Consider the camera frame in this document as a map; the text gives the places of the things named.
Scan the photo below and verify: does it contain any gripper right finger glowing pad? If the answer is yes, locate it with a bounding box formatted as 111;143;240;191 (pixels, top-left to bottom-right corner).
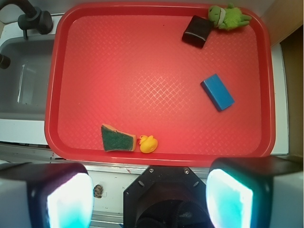
206;156;304;228

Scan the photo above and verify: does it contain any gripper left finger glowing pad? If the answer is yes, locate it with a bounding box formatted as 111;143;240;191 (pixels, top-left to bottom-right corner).
0;162;94;228

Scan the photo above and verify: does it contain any yellow rubber duck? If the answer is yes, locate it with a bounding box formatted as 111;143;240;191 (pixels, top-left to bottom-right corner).
138;135;158;153

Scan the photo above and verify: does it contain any green and yellow sponge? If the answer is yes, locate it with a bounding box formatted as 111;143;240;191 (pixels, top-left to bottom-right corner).
101;124;136;152

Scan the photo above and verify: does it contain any grey toy sink basin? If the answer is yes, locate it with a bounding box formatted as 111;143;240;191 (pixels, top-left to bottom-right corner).
0;35;55;121

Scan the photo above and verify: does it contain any blue rectangular block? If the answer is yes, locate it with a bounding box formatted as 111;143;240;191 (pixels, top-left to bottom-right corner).
200;74;235;112

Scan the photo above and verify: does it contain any black faucet knob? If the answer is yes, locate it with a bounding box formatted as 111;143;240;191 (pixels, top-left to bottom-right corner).
0;54;10;69

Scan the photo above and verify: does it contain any red plastic tray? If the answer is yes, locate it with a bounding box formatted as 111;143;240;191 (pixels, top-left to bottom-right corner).
45;2;276;167

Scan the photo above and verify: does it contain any dark brown block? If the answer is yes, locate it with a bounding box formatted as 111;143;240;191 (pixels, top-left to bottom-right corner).
182;15;213;48

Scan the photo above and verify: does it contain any black toy faucet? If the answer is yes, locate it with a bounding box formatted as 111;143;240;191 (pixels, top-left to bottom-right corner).
0;0;53;40

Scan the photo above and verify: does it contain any green plush frog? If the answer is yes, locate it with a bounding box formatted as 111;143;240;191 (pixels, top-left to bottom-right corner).
208;3;252;31

